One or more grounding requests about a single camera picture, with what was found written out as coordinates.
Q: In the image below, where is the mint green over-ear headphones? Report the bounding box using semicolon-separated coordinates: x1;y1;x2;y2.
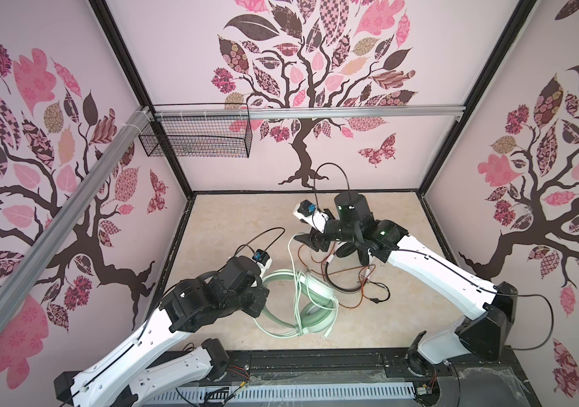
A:
254;269;340;339

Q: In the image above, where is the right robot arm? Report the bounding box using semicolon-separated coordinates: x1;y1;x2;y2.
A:
294;192;518;376

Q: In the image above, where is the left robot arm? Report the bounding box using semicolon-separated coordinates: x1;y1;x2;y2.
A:
54;250;272;406

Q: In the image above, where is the white black over-ear headphones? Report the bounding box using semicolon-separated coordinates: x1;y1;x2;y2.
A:
321;243;377;294

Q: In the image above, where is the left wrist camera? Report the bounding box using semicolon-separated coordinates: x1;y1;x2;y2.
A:
252;249;272;275

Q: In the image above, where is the red headphone cable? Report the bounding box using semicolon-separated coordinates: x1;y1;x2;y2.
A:
298;238;392;310

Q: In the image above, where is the white slotted cable duct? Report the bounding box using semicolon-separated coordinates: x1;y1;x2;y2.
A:
145;383;415;406

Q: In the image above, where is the aluminium rail back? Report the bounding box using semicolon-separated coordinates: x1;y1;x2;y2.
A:
155;104;466;120

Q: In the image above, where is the aluminium rail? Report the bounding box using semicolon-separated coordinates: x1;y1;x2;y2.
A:
0;106;152;334
155;104;466;120

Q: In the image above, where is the black wire basket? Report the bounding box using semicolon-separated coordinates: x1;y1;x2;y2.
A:
139;102;253;159

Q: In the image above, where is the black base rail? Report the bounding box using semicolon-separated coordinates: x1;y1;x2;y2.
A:
136;345;540;407

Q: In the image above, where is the aluminium rail left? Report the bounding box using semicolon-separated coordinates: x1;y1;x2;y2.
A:
0;106;152;334

